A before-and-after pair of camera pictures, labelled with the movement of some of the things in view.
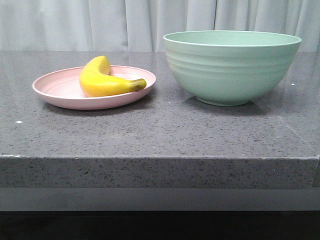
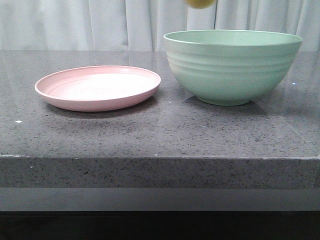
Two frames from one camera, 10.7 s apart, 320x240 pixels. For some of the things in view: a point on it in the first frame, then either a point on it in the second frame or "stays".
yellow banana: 96,80 to 200,4
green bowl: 231,68 stays
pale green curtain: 140,25 stays
